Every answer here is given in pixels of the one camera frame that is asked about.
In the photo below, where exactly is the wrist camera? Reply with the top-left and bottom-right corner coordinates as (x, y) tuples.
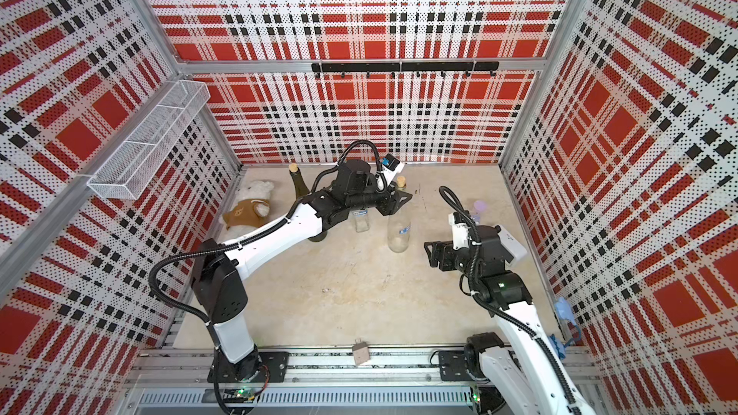
(381, 154), (405, 184)
(449, 211), (469, 250)

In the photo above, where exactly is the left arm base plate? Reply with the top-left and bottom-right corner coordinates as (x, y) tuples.
(207, 349), (289, 383)

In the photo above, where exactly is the small clear black-capped bottle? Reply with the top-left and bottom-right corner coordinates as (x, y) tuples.
(352, 209), (370, 232)

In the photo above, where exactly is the black wall hook rail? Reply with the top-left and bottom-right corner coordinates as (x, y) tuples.
(311, 61), (500, 77)

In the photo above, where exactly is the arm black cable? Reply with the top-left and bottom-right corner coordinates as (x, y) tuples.
(148, 139), (384, 324)
(437, 185), (583, 415)

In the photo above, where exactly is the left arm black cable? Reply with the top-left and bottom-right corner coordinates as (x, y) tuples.
(148, 139), (384, 324)

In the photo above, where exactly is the dark green wine bottle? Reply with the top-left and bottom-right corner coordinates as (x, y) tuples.
(288, 163), (327, 243)

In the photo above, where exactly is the small beige plug adapter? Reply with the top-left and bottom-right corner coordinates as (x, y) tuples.
(352, 341), (371, 366)

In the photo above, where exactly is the blue cloth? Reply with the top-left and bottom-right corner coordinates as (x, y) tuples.
(549, 297), (583, 360)

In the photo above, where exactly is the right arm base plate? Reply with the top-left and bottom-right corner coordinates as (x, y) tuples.
(435, 349), (489, 382)

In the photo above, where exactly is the white rectangular device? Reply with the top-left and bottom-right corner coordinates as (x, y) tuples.
(498, 225), (529, 267)

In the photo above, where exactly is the white wire mesh basket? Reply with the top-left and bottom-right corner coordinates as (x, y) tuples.
(88, 80), (209, 200)

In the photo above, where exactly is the white teddy bear brown shirt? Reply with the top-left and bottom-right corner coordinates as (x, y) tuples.
(223, 180), (275, 228)

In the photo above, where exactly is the purple sand timer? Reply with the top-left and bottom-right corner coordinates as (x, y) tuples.
(471, 200), (488, 225)

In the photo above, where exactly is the tall clear corked bottle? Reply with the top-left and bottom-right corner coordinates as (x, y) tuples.
(387, 176), (411, 254)

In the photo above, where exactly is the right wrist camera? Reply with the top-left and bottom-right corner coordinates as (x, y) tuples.
(449, 211), (469, 250)

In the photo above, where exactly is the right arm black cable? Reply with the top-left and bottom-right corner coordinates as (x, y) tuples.
(437, 185), (583, 415)

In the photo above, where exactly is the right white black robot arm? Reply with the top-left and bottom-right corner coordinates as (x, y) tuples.
(424, 224), (595, 414)

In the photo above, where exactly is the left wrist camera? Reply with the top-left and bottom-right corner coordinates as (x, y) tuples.
(381, 154), (405, 184)

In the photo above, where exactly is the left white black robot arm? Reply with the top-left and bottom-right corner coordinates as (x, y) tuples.
(191, 155), (411, 364)

